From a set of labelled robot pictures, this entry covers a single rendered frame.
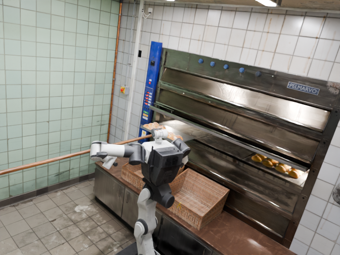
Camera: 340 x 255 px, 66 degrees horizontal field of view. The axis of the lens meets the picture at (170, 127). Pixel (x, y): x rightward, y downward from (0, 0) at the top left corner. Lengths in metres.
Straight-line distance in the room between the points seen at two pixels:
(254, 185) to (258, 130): 0.55
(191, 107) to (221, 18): 0.95
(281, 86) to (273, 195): 1.00
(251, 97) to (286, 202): 1.00
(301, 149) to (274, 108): 0.42
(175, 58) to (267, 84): 1.11
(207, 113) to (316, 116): 1.03
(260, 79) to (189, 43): 0.88
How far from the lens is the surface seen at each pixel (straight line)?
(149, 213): 2.37
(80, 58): 3.53
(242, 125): 2.62
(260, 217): 2.81
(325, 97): 2.40
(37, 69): 3.31
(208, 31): 2.82
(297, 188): 2.58
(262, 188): 2.70
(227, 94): 2.66
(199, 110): 2.86
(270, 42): 2.52
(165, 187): 2.19
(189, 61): 2.94
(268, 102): 2.51
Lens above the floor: 2.20
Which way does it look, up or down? 18 degrees down
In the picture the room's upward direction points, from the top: 10 degrees clockwise
